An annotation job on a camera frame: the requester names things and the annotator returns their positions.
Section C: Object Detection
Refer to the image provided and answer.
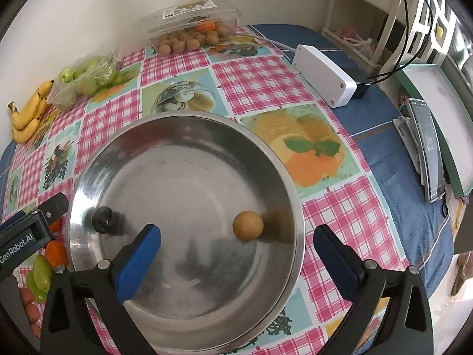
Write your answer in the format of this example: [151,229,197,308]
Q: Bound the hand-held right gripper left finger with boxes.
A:
[40,224,163,355]

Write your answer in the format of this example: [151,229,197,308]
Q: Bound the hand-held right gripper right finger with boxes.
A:
[313,225,435,355]

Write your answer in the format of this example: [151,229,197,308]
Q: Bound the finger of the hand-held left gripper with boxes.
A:
[41,193,70,228]

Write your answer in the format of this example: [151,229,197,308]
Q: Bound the dark purple plum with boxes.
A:
[90,206,117,234]

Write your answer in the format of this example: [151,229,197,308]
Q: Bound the brown longan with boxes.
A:
[232,210,264,242]

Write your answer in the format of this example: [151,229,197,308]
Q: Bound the round steel bowl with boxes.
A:
[67,113,305,354]

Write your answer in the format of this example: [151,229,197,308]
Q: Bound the single green jujube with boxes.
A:
[26,274,48,303]
[33,254,52,291]

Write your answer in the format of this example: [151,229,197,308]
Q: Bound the yellow banana bunch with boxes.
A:
[7,80,55,143]

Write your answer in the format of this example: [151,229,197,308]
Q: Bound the clear plastic jujube container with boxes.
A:
[47,54,124,109]

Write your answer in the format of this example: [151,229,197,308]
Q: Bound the pile of green jujubes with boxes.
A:
[59,57,119,95]

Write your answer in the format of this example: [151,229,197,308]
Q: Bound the white phone stand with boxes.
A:
[392,116,424,185]

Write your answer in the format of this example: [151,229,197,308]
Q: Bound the black smartphone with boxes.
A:
[406,98,446,203]

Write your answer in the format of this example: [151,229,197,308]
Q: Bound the black power adapter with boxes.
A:
[351,76,375,100]

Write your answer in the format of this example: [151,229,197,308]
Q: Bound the green and white box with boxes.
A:
[395,63,473,198]

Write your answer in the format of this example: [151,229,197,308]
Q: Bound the white power box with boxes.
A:
[292,44,357,109]

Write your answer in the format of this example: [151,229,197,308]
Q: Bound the pink checked tablecloth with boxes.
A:
[0,25,411,355]

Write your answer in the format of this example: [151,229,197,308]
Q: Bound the pile of brown longans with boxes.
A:
[153,22,237,58]

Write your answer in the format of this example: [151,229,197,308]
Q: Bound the pink plastic bag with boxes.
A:
[334,26,374,62]

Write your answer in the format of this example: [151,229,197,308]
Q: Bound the clear bag of brown fruit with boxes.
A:
[148,0,242,57]

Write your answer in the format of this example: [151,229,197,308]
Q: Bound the white wooden shelf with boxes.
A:
[321,0,411,71]

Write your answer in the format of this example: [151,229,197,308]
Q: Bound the white lattice rack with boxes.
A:
[419,0,461,65]

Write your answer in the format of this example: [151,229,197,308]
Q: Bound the white cable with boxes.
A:
[236,35,298,51]

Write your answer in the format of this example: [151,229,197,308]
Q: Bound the black cable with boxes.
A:
[366,0,435,82]

